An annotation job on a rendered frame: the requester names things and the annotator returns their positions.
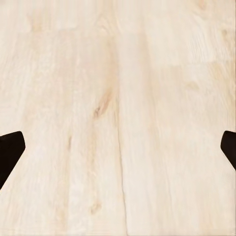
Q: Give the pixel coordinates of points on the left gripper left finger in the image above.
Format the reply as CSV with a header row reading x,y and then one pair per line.
x,y
12,146

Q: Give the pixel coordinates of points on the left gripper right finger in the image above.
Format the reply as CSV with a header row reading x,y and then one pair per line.
x,y
228,146

